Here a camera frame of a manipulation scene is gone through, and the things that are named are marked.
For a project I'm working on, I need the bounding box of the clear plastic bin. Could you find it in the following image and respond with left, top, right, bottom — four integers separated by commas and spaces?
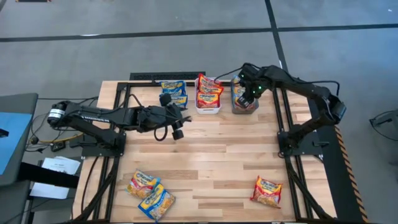
157, 77, 187, 116

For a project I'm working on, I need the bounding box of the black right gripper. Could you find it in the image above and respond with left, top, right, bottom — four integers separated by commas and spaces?
238, 65, 268, 110

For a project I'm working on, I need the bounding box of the dark grey plastic bin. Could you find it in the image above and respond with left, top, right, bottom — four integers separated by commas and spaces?
229, 77, 259, 115

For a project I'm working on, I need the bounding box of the black braided cable bundle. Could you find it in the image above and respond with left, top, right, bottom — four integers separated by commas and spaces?
284, 155, 335, 222
73, 155, 121, 223

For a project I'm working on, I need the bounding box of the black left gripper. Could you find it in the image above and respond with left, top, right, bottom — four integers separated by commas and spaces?
138, 92, 192, 141

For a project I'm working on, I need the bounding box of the grey side table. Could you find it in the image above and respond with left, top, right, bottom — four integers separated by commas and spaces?
0, 92, 39, 187

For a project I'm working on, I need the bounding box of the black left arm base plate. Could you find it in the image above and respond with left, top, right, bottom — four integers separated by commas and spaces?
81, 133, 127, 158

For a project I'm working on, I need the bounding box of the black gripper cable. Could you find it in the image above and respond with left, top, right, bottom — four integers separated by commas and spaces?
213, 66, 340, 96
127, 93, 169, 142

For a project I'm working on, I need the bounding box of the blue board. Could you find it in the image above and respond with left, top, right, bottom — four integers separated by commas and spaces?
0, 112, 34, 175

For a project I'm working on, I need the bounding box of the black hazard-striped floor platform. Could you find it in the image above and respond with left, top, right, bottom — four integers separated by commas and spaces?
305, 90, 369, 223

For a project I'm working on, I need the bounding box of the thin black floor cable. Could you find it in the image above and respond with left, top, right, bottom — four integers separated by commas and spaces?
366, 110, 398, 170

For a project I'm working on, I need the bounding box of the white plastic bin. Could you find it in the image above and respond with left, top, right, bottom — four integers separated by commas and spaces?
194, 77, 222, 115

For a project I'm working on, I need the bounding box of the black metal table frame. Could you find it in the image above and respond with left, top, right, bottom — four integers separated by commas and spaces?
91, 80, 313, 223

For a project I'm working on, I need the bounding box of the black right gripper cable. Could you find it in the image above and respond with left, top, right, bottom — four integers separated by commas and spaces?
213, 66, 340, 96

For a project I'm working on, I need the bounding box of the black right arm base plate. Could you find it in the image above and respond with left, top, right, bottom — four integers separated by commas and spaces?
277, 130, 324, 157

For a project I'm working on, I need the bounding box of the black beam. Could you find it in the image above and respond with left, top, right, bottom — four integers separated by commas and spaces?
17, 162, 80, 189

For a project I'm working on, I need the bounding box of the white paper sheet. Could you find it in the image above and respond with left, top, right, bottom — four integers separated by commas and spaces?
29, 182, 71, 200
41, 156, 81, 175

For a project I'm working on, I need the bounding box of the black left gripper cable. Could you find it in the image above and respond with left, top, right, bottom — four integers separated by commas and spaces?
127, 93, 169, 142

